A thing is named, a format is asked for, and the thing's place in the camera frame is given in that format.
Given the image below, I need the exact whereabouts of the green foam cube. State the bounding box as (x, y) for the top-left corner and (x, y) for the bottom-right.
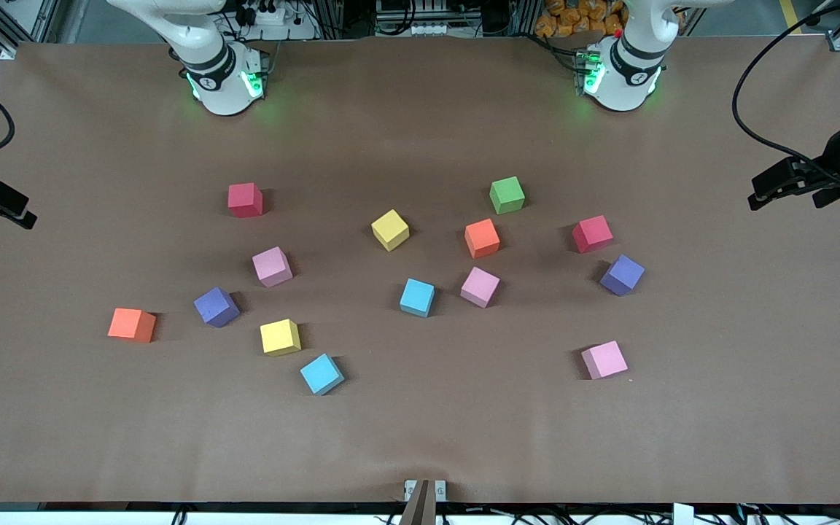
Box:
(489, 176), (526, 215)

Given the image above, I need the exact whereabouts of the pink foam cube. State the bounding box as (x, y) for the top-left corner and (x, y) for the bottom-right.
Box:
(460, 266), (501, 308)
(581, 341), (629, 381)
(252, 246), (294, 288)

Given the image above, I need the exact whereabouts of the orange foam cube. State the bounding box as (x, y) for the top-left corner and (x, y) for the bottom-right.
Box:
(107, 308), (158, 343)
(464, 218), (501, 260)

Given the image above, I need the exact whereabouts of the yellow foam cube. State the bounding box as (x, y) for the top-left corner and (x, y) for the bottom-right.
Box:
(370, 209), (411, 252)
(260, 319), (302, 357)

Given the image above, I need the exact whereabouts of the blue foam cube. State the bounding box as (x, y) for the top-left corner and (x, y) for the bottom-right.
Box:
(399, 278), (436, 318)
(300, 354), (346, 396)

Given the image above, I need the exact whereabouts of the purple foam cube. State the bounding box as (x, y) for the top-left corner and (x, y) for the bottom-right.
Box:
(599, 254), (646, 297)
(193, 287), (241, 328)

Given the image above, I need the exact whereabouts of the red foam cube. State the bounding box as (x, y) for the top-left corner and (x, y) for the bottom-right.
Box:
(227, 182), (264, 219)
(572, 215), (615, 254)

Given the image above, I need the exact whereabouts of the bag of orange items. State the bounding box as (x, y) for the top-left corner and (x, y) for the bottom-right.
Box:
(534, 0), (629, 39)

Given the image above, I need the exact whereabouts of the brown paper table cover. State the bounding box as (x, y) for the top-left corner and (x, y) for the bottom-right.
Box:
(0, 35), (840, 505)

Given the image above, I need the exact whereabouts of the white power strip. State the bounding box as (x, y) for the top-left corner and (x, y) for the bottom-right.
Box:
(234, 0), (298, 27)

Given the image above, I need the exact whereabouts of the metal equipment rack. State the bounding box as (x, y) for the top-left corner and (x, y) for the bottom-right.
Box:
(375, 0), (451, 37)

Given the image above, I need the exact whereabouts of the white table edge rail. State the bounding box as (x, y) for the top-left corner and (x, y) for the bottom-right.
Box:
(0, 502), (840, 525)

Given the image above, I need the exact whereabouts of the small metal bracket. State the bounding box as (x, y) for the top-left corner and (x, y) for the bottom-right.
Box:
(404, 479), (448, 502)

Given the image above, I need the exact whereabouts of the grey camera support post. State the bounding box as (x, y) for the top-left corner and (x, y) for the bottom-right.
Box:
(399, 479), (438, 525)

